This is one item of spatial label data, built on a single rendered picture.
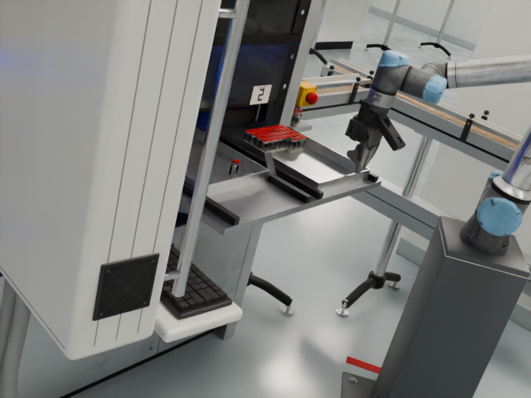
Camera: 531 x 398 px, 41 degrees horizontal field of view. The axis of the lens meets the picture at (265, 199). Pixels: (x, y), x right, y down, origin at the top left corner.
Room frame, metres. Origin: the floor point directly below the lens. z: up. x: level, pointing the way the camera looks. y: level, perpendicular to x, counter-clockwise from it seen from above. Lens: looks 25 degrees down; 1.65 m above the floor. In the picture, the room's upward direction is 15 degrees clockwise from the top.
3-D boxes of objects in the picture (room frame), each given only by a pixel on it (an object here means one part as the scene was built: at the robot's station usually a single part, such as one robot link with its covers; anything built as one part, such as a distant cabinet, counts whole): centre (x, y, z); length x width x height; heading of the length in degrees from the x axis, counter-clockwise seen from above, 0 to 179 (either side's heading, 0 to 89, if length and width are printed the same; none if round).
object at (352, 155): (1.95, -0.22, 0.96); 0.06 x 0.03 x 0.09; 54
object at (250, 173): (1.79, 0.22, 0.90); 0.34 x 0.26 x 0.04; 54
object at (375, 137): (1.96, -0.23, 1.07); 0.09 x 0.08 x 0.12; 54
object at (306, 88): (2.33, -0.03, 1.00); 0.08 x 0.07 x 0.07; 54
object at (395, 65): (1.96, -0.25, 1.22); 0.09 x 0.08 x 0.11; 75
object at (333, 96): (2.65, -0.08, 0.92); 0.69 x 0.15 x 0.16; 144
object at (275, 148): (2.05, 0.00, 0.91); 0.18 x 0.02 x 0.05; 144
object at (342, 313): (2.80, -0.58, 0.07); 0.50 x 0.08 x 0.14; 144
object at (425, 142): (2.80, -0.58, 0.46); 0.09 x 0.09 x 0.77; 54
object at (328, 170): (2.00, -0.07, 0.90); 0.34 x 0.26 x 0.04; 54
